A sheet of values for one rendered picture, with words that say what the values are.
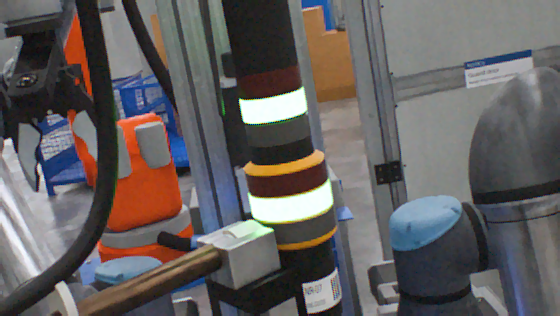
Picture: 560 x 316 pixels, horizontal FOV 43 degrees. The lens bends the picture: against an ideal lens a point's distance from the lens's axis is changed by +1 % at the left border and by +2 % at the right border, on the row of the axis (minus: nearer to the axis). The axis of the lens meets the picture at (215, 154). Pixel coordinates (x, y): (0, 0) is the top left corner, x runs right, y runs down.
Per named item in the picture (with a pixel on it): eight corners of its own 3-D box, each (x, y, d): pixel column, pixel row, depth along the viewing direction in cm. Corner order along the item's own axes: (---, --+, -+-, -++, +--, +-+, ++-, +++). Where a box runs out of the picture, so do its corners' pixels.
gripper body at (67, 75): (93, 105, 95) (71, 15, 92) (81, 115, 87) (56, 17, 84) (38, 115, 95) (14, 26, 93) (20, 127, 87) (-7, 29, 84)
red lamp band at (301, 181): (283, 202, 35) (278, 179, 35) (232, 192, 38) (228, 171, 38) (345, 176, 37) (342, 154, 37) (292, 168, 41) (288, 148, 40)
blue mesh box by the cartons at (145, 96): (137, 182, 716) (115, 88, 695) (175, 150, 833) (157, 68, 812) (218, 172, 690) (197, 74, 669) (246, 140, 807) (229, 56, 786)
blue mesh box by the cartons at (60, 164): (46, 197, 733) (21, 105, 712) (92, 164, 853) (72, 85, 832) (125, 186, 711) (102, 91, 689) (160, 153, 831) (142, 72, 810)
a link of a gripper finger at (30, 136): (46, 182, 96) (55, 116, 94) (35, 194, 90) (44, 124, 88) (23, 178, 96) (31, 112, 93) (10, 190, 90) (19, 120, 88)
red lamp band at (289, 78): (265, 99, 34) (261, 74, 34) (226, 98, 37) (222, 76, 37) (316, 83, 36) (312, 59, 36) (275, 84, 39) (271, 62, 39)
